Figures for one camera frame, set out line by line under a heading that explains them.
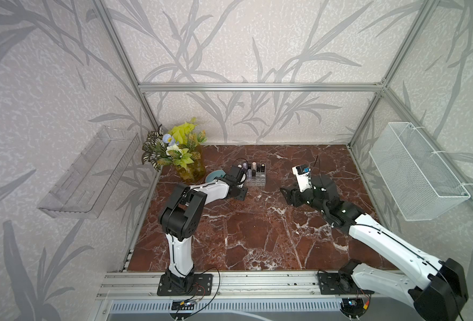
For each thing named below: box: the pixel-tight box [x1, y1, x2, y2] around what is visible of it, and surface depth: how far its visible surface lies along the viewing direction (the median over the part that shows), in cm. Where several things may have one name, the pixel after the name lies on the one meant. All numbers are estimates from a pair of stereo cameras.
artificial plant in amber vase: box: [141, 117, 208, 182], surface depth 90 cm
